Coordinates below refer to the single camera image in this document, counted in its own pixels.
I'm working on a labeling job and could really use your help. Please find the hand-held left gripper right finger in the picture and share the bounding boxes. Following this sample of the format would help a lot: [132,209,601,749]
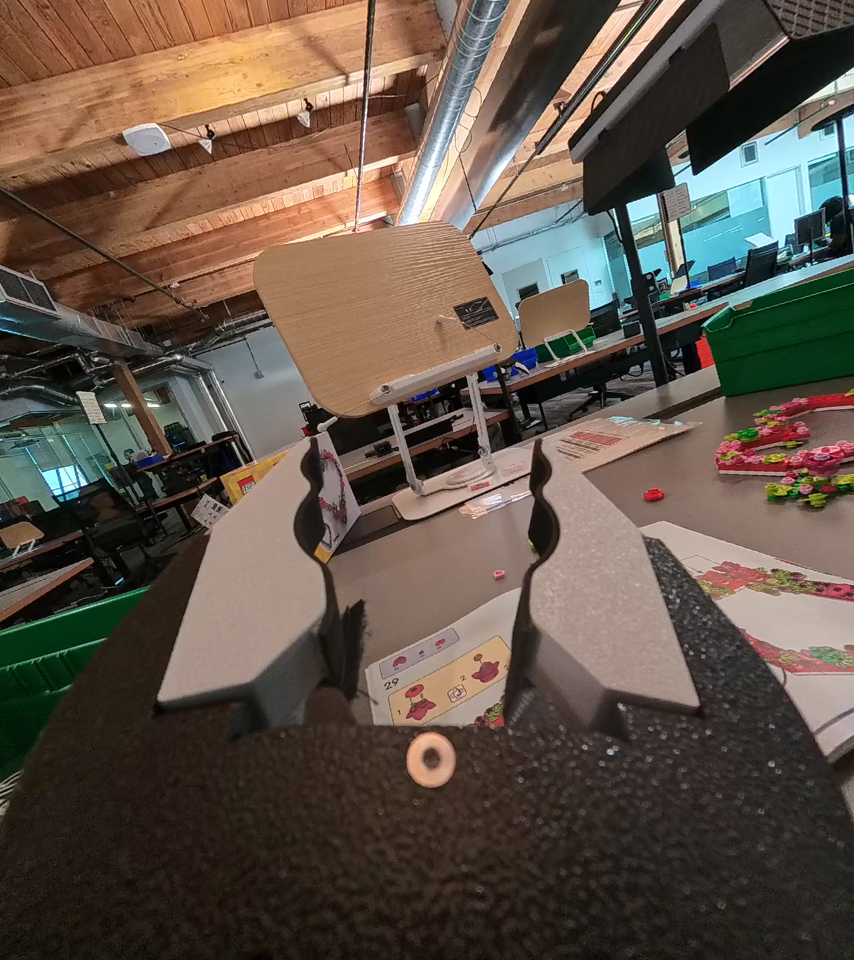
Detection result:
[505,440,701,738]

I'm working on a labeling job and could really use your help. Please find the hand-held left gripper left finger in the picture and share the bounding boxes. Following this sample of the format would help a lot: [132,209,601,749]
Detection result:
[158,436,365,729]

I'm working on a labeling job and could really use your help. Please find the large red brick heart section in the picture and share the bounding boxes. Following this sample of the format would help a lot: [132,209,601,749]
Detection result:
[715,387,854,477]

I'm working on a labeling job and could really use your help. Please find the yellow toy brick box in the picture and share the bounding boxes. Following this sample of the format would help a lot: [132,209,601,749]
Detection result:
[220,448,362,565]

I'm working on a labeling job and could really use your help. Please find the small clear plastic bag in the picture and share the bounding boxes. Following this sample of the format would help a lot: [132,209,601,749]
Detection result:
[459,491,533,520]

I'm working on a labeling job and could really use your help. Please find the clear bag with printed sheet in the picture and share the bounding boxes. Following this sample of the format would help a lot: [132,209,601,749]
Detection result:
[547,416,701,474]

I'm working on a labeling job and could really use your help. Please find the green plastic bin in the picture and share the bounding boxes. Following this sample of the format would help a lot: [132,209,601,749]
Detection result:
[0,585,152,826]
[703,251,854,397]

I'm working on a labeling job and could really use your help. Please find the brick rose with green leaves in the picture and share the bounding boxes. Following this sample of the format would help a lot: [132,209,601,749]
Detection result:
[764,448,854,510]

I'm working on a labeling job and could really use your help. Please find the small green bin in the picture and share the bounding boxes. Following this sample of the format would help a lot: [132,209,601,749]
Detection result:
[539,326,594,360]

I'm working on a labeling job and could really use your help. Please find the building instruction booklet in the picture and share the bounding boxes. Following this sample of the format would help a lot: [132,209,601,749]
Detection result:
[365,521,854,763]

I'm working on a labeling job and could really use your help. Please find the large wooden book stand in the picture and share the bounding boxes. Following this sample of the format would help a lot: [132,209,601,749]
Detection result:
[253,221,534,521]

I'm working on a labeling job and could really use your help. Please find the white ceiling access point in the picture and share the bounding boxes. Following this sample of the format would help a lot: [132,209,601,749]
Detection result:
[123,122,173,157]

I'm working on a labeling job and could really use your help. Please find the black overhead light panel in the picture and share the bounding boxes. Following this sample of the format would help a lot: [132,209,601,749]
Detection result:
[568,0,854,387]

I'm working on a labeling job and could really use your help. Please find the rectangular metal air duct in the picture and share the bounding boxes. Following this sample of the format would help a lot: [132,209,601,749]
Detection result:
[0,257,144,354]

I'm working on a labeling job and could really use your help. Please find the silver round ventilation duct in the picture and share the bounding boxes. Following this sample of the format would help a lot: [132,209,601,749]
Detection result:
[397,0,512,226]

